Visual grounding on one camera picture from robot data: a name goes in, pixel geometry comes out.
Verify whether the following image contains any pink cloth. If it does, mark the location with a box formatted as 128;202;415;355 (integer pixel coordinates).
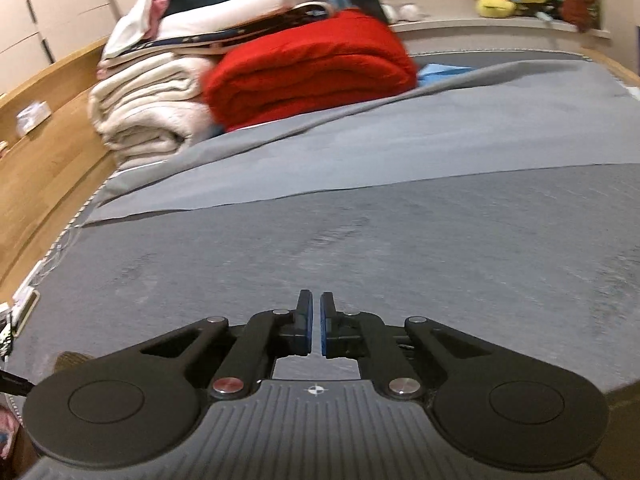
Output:
146;0;170;41

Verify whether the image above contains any navy trimmed flat cushion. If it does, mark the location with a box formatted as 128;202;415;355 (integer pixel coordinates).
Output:
105;2;332;57

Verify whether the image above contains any white window sill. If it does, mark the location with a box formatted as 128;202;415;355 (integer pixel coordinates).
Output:
387;0;612;56

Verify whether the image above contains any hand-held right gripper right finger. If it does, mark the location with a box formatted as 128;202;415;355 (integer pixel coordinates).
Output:
320;291;493;401

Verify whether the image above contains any blue cloth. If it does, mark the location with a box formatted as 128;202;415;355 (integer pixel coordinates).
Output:
417;62;474;89

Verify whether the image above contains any small white box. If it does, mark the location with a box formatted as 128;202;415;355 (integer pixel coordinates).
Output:
15;102;52;137

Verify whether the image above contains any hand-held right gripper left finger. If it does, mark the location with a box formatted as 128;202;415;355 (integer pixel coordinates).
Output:
142;290;315;401

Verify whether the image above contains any wooden bed frame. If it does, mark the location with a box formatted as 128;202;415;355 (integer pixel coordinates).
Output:
0;35;640;311

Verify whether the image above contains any white wardrobe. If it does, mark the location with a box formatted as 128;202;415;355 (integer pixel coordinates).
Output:
0;0;201;93

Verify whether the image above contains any cream folded blanket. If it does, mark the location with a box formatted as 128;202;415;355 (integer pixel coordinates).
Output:
89;52;227;169

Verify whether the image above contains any grey bed sheet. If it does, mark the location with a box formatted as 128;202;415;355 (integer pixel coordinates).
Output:
85;57;640;226

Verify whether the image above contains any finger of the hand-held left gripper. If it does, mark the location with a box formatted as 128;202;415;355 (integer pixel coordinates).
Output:
0;371;36;396

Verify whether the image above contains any red folded blanket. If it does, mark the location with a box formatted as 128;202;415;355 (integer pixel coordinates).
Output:
202;9;419;134

